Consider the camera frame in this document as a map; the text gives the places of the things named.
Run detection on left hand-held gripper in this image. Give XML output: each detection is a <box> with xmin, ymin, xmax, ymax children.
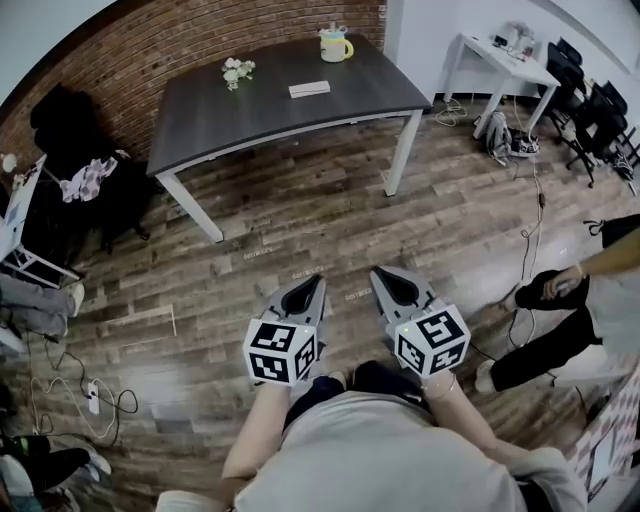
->
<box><xmin>243</xmin><ymin>275</ymin><xmax>329</xmax><ymax>388</ymax></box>

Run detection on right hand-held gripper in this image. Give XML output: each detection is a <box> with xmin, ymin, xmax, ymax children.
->
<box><xmin>369</xmin><ymin>265</ymin><xmax>472</xmax><ymax>378</ymax></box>

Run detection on white rectangular glasses case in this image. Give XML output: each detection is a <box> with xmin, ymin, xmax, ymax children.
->
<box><xmin>288</xmin><ymin>80</ymin><xmax>332</xmax><ymax>100</ymax></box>

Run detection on person's left forearm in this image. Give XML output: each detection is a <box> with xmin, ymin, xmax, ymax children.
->
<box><xmin>221</xmin><ymin>382</ymin><xmax>293</xmax><ymax>481</ymax></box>

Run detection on person's right forearm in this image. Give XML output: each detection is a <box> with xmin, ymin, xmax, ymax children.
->
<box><xmin>422</xmin><ymin>372</ymin><xmax>531</xmax><ymax>469</ymax></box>

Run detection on person's dark trousers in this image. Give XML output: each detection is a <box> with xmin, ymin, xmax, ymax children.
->
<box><xmin>282</xmin><ymin>359</ymin><xmax>432</xmax><ymax>434</ymax></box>

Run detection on person's grey shirt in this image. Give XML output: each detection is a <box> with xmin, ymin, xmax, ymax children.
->
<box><xmin>155</xmin><ymin>389</ymin><xmax>586</xmax><ymax>512</ymax></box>

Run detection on grey backpack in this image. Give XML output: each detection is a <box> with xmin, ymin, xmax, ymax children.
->
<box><xmin>484</xmin><ymin>110</ymin><xmax>513</xmax><ymax>162</ymax></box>

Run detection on dark grey table white legs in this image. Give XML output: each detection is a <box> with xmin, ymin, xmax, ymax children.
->
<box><xmin>145</xmin><ymin>32</ymin><xmax>434</xmax><ymax>244</ymax></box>

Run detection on white artificial flower bunch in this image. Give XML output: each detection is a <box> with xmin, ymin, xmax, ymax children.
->
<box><xmin>221</xmin><ymin>56</ymin><xmax>257</xmax><ymax>92</ymax></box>

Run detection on floral cloth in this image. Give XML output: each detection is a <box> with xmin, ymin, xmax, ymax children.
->
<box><xmin>59</xmin><ymin>148</ymin><xmax>132</xmax><ymax>204</ymax></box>

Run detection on white desk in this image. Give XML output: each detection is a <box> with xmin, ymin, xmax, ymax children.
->
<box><xmin>442</xmin><ymin>31</ymin><xmax>561</xmax><ymax>141</ymax></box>

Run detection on patterned board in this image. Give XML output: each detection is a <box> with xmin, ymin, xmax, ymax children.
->
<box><xmin>567</xmin><ymin>367</ymin><xmax>640</xmax><ymax>503</ymax></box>

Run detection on black office chair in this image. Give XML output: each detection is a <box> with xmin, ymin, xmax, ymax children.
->
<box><xmin>589</xmin><ymin>79</ymin><xmax>640</xmax><ymax>181</ymax></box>
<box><xmin>544</xmin><ymin>37</ymin><xmax>601</xmax><ymax>189</ymax></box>

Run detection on black chair draped with clothes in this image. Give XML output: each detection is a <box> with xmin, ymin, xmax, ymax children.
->
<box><xmin>28</xmin><ymin>82</ymin><xmax>161</xmax><ymax>256</ymax></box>

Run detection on white metal rack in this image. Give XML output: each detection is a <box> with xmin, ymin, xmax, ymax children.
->
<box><xmin>0</xmin><ymin>243</ymin><xmax>82</xmax><ymax>290</ymax></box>

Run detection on pens and scissors in mug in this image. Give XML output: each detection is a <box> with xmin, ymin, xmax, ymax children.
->
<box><xmin>319</xmin><ymin>20</ymin><xmax>349</xmax><ymax>42</ymax></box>

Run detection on small devices on desk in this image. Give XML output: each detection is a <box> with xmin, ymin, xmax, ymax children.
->
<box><xmin>489</xmin><ymin>20</ymin><xmax>539</xmax><ymax>62</ymax></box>

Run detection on long floor cable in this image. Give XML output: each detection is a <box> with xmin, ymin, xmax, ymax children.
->
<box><xmin>507</xmin><ymin>159</ymin><xmax>547</xmax><ymax>351</ymax></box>

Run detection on black floor cable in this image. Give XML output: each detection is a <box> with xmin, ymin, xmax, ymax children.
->
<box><xmin>19</xmin><ymin>329</ymin><xmax>140</xmax><ymax>447</ymax></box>

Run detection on black drawstring bag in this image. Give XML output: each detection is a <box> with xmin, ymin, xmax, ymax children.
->
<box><xmin>583</xmin><ymin>213</ymin><xmax>640</xmax><ymax>251</ymax></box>

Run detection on cream mug yellow handle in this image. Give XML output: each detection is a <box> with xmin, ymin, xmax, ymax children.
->
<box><xmin>319</xmin><ymin>33</ymin><xmax>355</xmax><ymax>64</ymax></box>

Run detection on white floor cable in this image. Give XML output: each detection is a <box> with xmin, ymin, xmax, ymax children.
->
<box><xmin>29</xmin><ymin>375</ymin><xmax>117</xmax><ymax>441</ymax></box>

